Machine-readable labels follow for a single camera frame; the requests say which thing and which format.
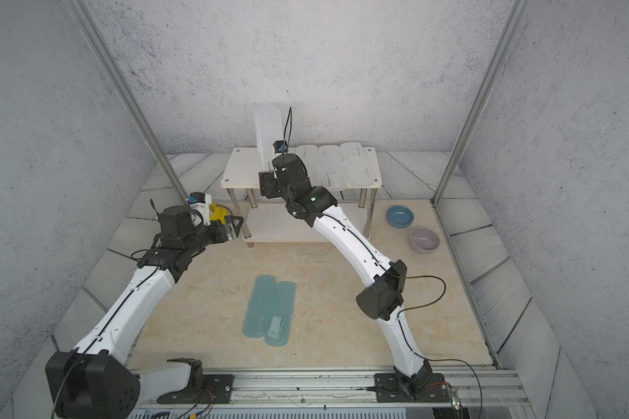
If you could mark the teal pencil case left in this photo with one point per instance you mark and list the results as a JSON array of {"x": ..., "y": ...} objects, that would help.
[{"x": 259, "y": 310}]

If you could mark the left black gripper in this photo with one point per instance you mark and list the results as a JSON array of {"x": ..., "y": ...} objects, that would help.
[{"x": 231, "y": 233}]

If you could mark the right aluminium frame post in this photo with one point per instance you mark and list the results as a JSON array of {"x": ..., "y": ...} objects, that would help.
[{"x": 496, "y": 63}]

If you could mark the left aluminium frame post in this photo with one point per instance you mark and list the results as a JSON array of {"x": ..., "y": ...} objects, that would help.
[{"x": 89, "y": 30}]

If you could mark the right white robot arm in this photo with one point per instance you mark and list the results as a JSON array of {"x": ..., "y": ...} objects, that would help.
[{"x": 383, "y": 279}]

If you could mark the aluminium frame post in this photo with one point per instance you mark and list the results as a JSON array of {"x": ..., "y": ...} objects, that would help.
[
  {"x": 89, "y": 30},
  {"x": 496, "y": 63}
]

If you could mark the teal pencil case with label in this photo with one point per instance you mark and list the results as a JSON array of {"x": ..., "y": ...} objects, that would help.
[{"x": 281, "y": 312}]

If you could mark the clear pencil case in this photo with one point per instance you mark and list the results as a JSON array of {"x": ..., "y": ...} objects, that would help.
[
  {"x": 268, "y": 130},
  {"x": 333, "y": 170},
  {"x": 309, "y": 154},
  {"x": 356, "y": 160}
]

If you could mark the yellow banana bunch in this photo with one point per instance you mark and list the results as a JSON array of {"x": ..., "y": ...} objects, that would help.
[{"x": 219, "y": 213}]

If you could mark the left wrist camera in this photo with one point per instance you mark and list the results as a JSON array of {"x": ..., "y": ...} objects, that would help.
[{"x": 199, "y": 204}]

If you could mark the purple ceramic bowl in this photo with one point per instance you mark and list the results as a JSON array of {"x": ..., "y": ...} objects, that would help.
[{"x": 423, "y": 240}]

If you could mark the white two-tier shelf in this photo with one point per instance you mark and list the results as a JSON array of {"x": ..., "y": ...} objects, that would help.
[{"x": 268, "y": 220}]

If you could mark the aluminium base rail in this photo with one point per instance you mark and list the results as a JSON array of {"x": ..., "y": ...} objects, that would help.
[{"x": 478, "y": 392}]

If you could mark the blue ceramic bowl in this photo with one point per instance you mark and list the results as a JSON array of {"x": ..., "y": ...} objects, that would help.
[{"x": 399, "y": 216}]

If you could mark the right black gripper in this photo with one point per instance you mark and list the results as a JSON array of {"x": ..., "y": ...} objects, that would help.
[{"x": 268, "y": 183}]

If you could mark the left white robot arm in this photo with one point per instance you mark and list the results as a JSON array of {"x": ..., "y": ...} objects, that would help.
[{"x": 93, "y": 379}]

